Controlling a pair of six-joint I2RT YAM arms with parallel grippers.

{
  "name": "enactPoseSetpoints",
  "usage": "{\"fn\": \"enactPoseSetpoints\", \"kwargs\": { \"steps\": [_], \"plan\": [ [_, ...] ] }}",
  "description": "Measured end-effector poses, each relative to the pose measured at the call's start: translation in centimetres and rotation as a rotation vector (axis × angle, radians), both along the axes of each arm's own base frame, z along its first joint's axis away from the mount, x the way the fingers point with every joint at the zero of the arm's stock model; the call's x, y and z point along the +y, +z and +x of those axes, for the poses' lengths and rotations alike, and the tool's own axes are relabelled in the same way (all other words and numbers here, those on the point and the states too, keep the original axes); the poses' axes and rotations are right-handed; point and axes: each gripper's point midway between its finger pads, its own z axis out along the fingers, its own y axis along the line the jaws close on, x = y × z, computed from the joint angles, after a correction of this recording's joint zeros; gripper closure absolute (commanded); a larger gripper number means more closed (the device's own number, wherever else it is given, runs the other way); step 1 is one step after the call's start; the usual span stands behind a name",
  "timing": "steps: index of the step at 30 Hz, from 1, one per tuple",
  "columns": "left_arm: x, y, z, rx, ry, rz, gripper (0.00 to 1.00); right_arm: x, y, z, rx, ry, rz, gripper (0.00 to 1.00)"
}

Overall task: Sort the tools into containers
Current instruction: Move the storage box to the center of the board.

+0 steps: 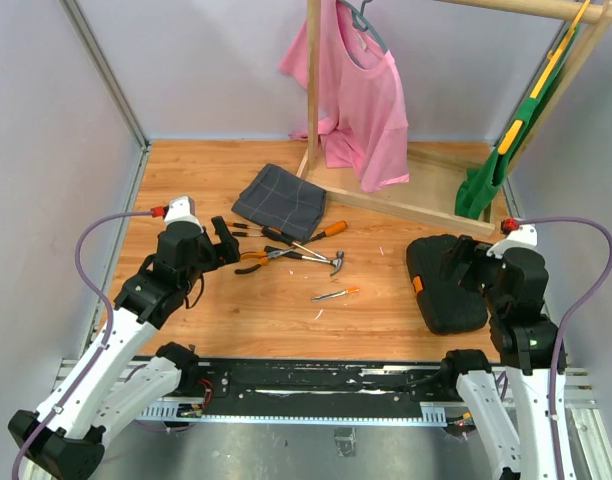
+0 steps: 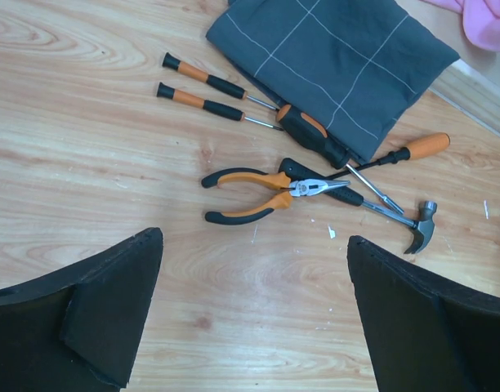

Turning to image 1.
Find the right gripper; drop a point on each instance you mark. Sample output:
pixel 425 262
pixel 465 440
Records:
pixel 465 250

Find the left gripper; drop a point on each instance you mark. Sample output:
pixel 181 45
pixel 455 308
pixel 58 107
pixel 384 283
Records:
pixel 228 249

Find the black plastic tool case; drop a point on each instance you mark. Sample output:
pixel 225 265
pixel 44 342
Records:
pixel 446 307

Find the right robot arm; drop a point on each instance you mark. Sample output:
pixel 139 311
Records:
pixel 527 444

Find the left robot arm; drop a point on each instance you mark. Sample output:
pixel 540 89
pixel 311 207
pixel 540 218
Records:
pixel 68 434

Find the small black screwdriver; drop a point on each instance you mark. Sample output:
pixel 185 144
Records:
pixel 243 226
pixel 247 233

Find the grey folded cloth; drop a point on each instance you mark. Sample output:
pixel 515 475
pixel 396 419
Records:
pixel 276 198

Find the green garment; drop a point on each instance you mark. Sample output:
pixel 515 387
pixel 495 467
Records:
pixel 481 186

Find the wooden clothes rack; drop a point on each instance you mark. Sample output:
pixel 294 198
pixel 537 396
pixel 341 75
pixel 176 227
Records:
pixel 429 198

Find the orange utility knife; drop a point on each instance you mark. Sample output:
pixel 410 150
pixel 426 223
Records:
pixel 336 294

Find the claw hammer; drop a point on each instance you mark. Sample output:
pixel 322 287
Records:
pixel 335 263

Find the pink t-shirt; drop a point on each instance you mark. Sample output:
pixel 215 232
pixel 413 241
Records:
pixel 363 123

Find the yellow clothes hanger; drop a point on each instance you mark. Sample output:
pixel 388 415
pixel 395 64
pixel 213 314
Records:
pixel 528 106

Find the teal clothes hanger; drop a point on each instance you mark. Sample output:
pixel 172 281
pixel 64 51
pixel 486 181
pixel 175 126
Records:
pixel 368 30

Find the orange handled pliers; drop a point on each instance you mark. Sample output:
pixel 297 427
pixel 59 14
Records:
pixel 262 258

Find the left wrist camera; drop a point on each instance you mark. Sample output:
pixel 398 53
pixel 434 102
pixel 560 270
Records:
pixel 181 209

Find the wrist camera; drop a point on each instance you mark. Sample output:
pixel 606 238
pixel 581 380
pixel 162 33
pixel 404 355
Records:
pixel 181 209
pixel 525 236

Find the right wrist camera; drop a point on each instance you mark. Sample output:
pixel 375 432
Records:
pixel 525 236

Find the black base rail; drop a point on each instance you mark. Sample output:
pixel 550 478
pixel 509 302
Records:
pixel 310 391

